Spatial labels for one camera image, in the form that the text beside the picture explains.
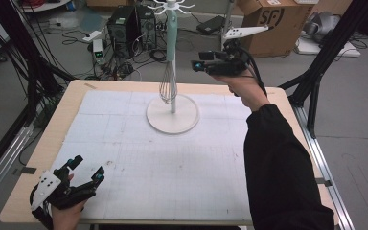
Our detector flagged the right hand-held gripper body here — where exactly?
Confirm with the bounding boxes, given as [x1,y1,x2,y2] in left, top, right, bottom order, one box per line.
[204,25,270,78]

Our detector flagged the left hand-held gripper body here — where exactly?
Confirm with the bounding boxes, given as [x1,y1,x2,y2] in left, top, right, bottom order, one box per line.
[29,169,97,213]

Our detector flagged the green-handled wire whisk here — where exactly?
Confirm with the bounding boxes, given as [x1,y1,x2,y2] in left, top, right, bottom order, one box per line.
[158,9,179,105]

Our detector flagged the white hook stand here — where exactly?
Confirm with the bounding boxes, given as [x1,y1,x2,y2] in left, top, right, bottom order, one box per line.
[146,0,201,135]

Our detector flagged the person's right hand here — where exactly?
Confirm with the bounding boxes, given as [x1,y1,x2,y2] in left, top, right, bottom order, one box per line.
[210,70,272,113]

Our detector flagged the person's left hand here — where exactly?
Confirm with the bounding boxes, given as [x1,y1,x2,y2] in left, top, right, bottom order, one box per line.
[50,198,86,230]

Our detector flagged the black power adapter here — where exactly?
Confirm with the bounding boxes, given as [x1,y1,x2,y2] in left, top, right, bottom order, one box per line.
[195,14,226,35]

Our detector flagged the white grid mat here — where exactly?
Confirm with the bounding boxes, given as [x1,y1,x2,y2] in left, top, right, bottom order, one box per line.
[33,90,301,222]

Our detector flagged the brown cardboard box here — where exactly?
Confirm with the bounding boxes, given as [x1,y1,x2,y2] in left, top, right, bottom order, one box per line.
[237,0,316,59]

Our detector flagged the small black computer tower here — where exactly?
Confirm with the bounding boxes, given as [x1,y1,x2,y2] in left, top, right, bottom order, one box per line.
[136,6,158,51]

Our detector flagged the white flat board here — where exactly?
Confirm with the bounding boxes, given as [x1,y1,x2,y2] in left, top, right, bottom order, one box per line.
[296,37,362,58]

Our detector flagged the large black computer tower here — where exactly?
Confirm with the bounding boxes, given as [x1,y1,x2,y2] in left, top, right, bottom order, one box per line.
[106,5,142,59]

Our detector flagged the grey rounded device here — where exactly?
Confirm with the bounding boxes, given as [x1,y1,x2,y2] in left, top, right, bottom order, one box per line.
[302,11,342,43]

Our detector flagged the white device with green display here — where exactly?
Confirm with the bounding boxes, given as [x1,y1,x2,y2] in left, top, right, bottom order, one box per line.
[92,38,105,65]

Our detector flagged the white power strip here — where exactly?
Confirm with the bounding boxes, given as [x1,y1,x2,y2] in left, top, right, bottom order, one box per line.
[81,30,103,44]

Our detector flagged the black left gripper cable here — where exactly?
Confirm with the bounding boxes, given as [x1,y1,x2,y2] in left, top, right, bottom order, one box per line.
[28,191,54,230]

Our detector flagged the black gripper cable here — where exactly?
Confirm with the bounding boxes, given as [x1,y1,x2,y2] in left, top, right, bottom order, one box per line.
[28,191,54,230]
[239,46,268,99]

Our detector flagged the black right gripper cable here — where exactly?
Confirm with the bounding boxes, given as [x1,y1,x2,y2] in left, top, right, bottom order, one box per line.
[239,46,268,99]

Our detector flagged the aluminium rail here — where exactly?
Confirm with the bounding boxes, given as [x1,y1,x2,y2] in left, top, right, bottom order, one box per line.
[291,104,357,230]
[0,123,35,210]

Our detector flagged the black metal frame strut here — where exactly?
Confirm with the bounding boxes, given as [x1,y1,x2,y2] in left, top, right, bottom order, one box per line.
[0,0,77,127]
[278,0,368,140]

